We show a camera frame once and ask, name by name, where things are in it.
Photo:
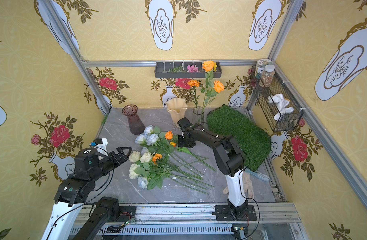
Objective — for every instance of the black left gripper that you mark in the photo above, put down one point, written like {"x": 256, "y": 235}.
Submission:
{"x": 113, "y": 157}

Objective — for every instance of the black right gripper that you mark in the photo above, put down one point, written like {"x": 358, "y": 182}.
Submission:
{"x": 185, "y": 132}

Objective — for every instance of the yellow orange tulip stem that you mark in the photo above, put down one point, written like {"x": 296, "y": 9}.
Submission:
{"x": 187, "y": 151}

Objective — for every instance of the orange rose stem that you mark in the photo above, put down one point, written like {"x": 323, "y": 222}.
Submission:
{"x": 208, "y": 67}
{"x": 187, "y": 160}
{"x": 218, "y": 87}

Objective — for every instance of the small orange marigold stem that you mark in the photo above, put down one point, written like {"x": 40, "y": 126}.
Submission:
{"x": 180, "y": 172}

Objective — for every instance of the orange marigold flower stem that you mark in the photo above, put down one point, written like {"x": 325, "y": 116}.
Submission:
{"x": 194, "y": 84}

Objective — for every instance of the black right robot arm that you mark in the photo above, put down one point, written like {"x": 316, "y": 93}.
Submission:
{"x": 230, "y": 161}

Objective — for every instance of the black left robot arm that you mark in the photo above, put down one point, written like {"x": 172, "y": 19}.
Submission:
{"x": 68, "y": 201}

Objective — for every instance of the cream rose upper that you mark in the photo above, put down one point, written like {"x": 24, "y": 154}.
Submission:
{"x": 146, "y": 157}

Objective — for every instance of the white rose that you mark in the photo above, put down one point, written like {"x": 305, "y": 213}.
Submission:
{"x": 142, "y": 182}
{"x": 152, "y": 139}
{"x": 149, "y": 130}
{"x": 141, "y": 139}

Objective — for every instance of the clear glass vase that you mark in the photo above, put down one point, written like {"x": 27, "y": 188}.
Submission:
{"x": 198, "y": 115}

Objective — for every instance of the dark purple glass vase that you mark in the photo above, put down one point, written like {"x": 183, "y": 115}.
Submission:
{"x": 136, "y": 126}

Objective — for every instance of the cream ruffled vase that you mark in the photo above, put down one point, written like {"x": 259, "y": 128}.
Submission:
{"x": 177, "y": 108}

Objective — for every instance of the white rose bottom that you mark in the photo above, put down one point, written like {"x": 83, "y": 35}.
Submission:
{"x": 142, "y": 182}

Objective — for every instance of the white rose top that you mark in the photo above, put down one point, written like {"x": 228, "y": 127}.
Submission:
{"x": 149, "y": 130}

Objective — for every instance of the green artificial grass mat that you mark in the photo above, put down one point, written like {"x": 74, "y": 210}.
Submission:
{"x": 254, "y": 141}

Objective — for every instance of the pink flower in planter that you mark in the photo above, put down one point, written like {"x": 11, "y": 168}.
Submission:
{"x": 192, "y": 69}

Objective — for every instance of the beige work glove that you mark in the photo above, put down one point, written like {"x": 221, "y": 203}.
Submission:
{"x": 247, "y": 186}

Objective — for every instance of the teal brush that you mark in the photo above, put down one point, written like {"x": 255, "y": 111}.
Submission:
{"x": 258, "y": 175}

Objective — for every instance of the white cloth figure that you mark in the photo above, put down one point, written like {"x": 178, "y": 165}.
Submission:
{"x": 281, "y": 104}

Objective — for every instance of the jar with white lid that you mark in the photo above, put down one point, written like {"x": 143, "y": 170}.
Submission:
{"x": 267, "y": 76}

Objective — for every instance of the glass jar with floral lid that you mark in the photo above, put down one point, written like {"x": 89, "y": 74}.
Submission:
{"x": 260, "y": 66}

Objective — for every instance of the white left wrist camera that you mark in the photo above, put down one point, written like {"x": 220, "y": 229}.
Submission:
{"x": 100, "y": 145}

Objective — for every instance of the grey wall planter shelf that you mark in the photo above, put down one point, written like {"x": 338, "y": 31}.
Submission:
{"x": 177, "y": 70}

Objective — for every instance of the black wire wall basket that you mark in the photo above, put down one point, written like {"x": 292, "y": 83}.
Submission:
{"x": 259, "y": 97}

